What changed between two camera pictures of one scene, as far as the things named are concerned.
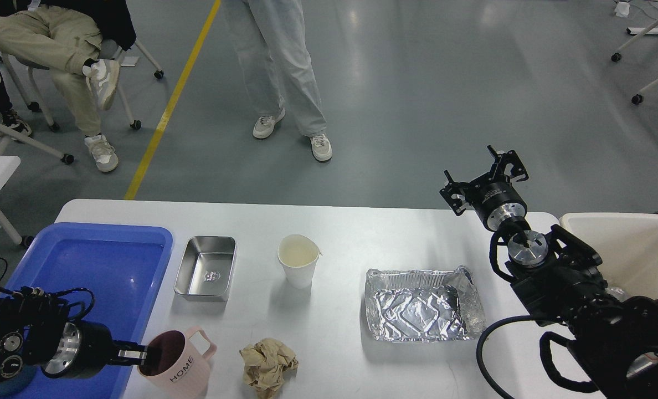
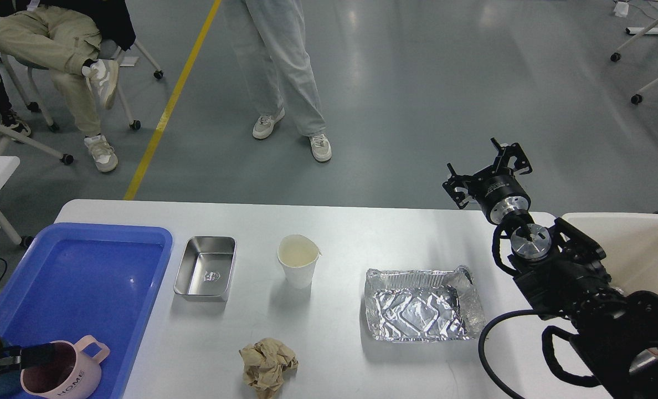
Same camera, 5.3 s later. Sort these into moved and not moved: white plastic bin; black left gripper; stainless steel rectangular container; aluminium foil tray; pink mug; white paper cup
Moved: black left gripper; pink mug
Not moved: aluminium foil tray; stainless steel rectangular container; white paper cup; white plastic bin
